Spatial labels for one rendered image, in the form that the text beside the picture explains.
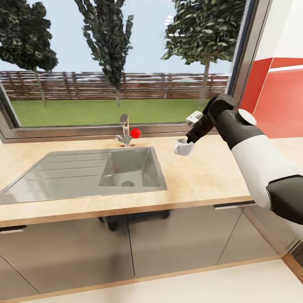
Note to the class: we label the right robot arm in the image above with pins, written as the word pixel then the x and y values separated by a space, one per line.
pixel 275 183

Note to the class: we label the coffee cup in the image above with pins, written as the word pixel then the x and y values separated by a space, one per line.
pixel 182 147

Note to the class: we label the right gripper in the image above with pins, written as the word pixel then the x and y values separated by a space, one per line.
pixel 196 133

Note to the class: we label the drop in sink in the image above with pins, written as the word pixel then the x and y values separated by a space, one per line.
pixel 89 173

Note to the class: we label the fixed window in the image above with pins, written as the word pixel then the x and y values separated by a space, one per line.
pixel 69 69

